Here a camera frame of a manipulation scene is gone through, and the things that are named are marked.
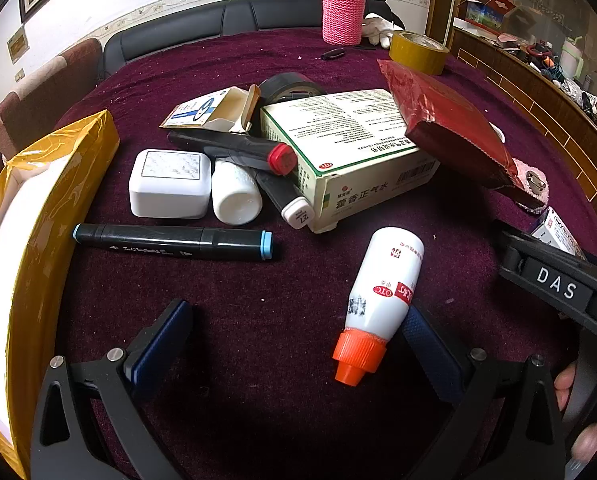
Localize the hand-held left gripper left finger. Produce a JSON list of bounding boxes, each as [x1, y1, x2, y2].
[[31, 299, 194, 480]]

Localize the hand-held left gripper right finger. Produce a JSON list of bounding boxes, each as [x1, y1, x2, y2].
[[401, 305, 574, 480]]

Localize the white bottle with orange cap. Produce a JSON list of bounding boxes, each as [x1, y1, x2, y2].
[[332, 227, 425, 386]]

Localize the black marker with blue cap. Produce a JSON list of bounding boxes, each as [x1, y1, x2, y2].
[[72, 223, 275, 262]]

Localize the pink fuzzy scrunchie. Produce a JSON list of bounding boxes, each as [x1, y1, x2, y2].
[[511, 157, 549, 206]]

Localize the white square case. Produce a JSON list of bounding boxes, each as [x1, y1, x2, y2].
[[128, 149, 212, 219]]

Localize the white pill bottle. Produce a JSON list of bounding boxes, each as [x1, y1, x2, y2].
[[211, 157, 264, 226]]

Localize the gold foil tray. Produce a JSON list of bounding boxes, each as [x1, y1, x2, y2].
[[0, 109, 120, 478]]

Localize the black marker with white cap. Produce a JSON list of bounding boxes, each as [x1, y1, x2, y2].
[[256, 170, 315, 232]]

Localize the red foil packet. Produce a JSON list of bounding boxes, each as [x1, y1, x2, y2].
[[377, 59, 549, 215]]

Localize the black marker with red cap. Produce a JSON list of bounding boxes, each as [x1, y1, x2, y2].
[[167, 130, 299, 176]]

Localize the large white green medicine box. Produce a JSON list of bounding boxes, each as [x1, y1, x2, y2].
[[259, 89, 440, 234]]

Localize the small blue white ointment carton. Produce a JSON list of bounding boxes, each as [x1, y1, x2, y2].
[[159, 86, 262, 134]]

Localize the black tape roll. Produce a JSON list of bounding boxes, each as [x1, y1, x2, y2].
[[257, 73, 327, 108]]

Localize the person's right hand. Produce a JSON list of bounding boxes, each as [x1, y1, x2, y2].
[[553, 363, 597, 466]]

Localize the small white printed box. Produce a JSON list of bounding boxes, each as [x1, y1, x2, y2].
[[531, 206, 586, 258]]

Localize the wooden sideboard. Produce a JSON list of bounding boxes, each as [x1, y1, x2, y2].
[[448, 25, 597, 206]]

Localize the yellow tape roll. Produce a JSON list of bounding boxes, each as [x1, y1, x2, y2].
[[389, 30, 449, 76]]

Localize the colourful printed box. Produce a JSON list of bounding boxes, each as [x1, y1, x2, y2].
[[455, 0, 516, 31]]

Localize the brown armchair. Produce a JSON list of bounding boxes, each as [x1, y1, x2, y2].
[[0, 38, 103, 161]]

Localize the white gloves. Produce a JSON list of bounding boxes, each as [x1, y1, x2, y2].
[[362, 13, 404, 46]]

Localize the black leather sofa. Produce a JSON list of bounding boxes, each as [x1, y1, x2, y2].
[[102, 0, 329, 68]]

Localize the black bag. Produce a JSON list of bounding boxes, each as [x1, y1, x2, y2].
[[365, 0, 405, 28]]

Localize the thermos in pink knit sleeve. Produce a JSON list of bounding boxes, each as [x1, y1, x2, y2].
[[319, 0, 369, 45]]

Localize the small framed wall plaque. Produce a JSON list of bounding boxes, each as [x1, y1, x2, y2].
[[7, 27, 30, 64]]

